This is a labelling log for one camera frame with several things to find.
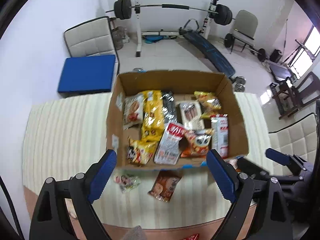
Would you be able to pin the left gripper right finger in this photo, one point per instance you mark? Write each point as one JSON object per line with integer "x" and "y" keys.
{"x": 271, "y": 218}

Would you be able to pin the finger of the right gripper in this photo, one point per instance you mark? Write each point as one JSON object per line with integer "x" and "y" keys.
{"x": 278, "y": 157}

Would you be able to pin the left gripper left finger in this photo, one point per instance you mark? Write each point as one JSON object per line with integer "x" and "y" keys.
{"x": 51, "y": 219}

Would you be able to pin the long red white pack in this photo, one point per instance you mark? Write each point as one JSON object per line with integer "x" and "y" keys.
{"x": 219, "y": 125}

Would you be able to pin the small pale snack packet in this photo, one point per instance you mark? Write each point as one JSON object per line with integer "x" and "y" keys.
{"x": 126, "y": 182}

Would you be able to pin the orange panda snack bag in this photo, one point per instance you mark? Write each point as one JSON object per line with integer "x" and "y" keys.
{"x": 198, "y": 143}

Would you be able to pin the yellow biscuit bag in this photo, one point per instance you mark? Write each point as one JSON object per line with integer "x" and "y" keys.
{"x": 210, "y": 103}

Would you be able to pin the white chocolate wafer pack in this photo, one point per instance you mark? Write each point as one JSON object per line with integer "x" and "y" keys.
{"x": 191, "y": 115}

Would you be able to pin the yellow panda snack bag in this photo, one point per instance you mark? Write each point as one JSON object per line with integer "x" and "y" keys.
{"x": 140, "y": 152}

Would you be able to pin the brown cookie packet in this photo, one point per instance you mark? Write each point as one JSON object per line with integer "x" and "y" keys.
{"x": 164, "y": 186}

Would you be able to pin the red white jerky pack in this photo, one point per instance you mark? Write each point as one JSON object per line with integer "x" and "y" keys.
{"x": 168, "y": 151}

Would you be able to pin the black snack pack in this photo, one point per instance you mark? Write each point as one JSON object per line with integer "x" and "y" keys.
{"x": 169, "y": 108}

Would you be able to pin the white cookie packet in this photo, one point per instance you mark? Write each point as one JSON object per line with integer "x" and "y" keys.
{"x": 133, "y": 111}

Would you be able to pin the white padded chair right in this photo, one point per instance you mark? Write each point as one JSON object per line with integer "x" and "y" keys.
{"x": 299, "y": 138}

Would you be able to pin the white padded chair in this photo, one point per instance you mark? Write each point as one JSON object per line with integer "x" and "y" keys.
{"x": 299, "y": 138}
{"x": 92, "y": 38}

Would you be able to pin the dark wooden chair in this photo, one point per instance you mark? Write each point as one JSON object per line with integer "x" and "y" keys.
{"x": 289, "y": 100}

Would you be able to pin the striped cat table mat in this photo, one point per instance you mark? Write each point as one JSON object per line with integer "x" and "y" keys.
{"x": 64, "y": 137}

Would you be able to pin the chrome dumbbell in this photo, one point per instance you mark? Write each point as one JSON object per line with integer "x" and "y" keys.
{"x": 239, "y": 84}

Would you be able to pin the black speaker box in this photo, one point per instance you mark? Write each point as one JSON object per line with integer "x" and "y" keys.
{"x": 276, "y": 55}

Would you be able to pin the small barbell on floor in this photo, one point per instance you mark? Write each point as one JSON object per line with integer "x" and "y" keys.
{"x": 261, "y": 53}

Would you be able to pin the grey folding chair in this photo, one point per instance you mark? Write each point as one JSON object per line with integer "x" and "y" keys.
{"x": 243, "y": 29}

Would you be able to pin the barbell with black plates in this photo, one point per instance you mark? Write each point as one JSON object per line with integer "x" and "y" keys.
{"x": 221, "y": 14}

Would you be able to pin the white barbell rack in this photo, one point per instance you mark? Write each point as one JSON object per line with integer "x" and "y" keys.
{"x": 204, "y": 30}

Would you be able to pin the white padded chair left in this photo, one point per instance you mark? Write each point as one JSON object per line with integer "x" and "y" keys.
{"x": 92, "y": 38}

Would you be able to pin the clear water jug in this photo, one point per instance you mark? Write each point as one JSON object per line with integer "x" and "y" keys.
{"x": 120, "y": 37}

